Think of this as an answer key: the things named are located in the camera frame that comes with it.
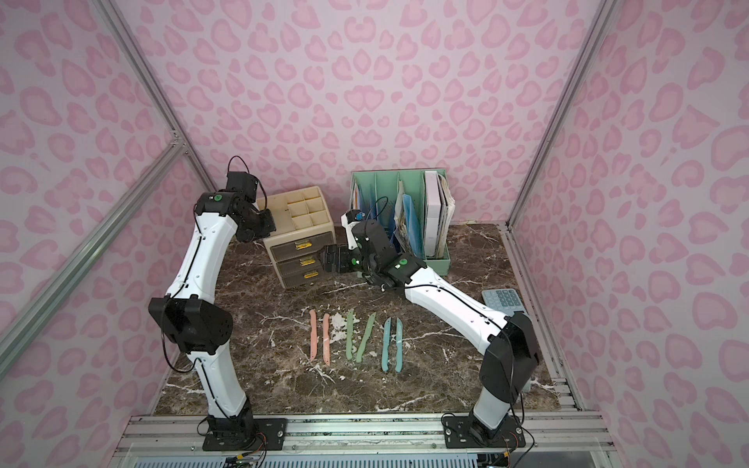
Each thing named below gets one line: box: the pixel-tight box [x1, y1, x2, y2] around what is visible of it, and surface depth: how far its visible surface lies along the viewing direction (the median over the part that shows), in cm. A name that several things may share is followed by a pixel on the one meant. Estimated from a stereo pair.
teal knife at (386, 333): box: [381, 316, 393, 373], surface depth 91 cm
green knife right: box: [355, 312, 377, 364], surface depth 90 cm
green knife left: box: [346, 309, 355, 360], surface depth 92 cm
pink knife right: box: [322, 312, 331, 367], surface depth 92 cm
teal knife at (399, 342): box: [394, 317, 403, 374], surface depth 89 cm
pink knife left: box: [309, 309, 317, 362], surface depth 92 cm
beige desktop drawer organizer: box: [256, 185, 337, 289], surface depth 90 cm
